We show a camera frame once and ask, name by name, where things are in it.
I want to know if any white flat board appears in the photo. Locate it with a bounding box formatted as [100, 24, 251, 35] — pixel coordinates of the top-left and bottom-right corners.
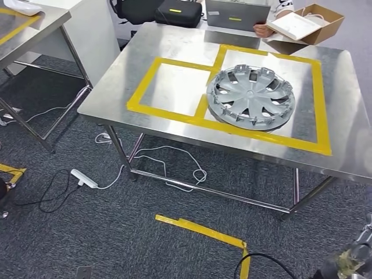
[266, 12, 322, 42]

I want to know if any black office chair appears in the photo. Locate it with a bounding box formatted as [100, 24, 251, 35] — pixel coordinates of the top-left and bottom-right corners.
[109, 0, 165, 26]

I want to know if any steel table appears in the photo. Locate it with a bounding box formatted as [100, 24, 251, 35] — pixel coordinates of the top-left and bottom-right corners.
[0, 5, 94, 156]

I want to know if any white floor cable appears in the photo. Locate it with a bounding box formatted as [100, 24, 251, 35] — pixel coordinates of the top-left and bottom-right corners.
[97, 144, 208, 194]
[0, 101, 74, 127]

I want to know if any black floor cable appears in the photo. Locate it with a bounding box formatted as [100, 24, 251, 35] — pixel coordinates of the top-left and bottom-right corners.
[11, 169, 81, 214]

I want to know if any brown cardboard box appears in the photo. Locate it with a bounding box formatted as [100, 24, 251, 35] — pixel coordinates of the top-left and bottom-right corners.
[266, 3, 346, 46]

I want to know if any yellow floor tape strip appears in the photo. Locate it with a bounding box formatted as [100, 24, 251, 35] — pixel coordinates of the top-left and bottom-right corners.
[154, 214, 252, 279]

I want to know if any white rounded plastic object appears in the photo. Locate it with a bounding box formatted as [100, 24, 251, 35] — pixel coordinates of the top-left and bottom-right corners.
[2, 0, 44, 17]

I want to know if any black zip case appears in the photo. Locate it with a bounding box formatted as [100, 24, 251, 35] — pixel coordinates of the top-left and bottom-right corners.
[154, 0, 204, 29]

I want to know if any white desk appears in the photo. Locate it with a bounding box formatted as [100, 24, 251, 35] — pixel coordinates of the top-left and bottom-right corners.
[27, 0, 121, 88]

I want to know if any black camera cable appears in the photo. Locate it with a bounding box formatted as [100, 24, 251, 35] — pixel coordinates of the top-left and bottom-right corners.
[233, 252, 297, 279]

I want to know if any yellow table tape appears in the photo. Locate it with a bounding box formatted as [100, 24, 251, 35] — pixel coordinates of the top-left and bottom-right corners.
[0, 8, 42, 47]

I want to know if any white power adapter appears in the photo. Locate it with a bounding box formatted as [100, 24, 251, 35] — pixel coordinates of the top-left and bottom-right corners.
[94, 132, 113, 146]

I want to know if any steel workbench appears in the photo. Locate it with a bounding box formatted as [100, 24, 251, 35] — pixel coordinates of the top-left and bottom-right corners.
[77, 21, 372, 223]

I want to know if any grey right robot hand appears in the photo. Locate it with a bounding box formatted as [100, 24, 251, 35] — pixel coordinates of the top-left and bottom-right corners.
[312, 213, 372, 279]

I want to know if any yellow workbench tape outline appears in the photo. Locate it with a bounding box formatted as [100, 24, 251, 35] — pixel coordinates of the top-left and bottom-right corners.
[125, 44, 333, 157]

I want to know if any yellow floor tape outline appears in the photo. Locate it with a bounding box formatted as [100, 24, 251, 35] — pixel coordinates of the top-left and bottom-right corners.
[0, 163, 27, 187]

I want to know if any grey plastic wheel cover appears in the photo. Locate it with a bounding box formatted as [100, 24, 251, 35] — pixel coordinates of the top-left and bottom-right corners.
[205, 63, 297, 133]

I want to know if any grey laptop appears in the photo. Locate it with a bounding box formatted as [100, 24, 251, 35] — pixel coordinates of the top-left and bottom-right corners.
[204, 0, 272, 33]

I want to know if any white power strip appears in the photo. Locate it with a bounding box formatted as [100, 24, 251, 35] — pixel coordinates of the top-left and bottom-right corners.
[69, 168, 100, 190]

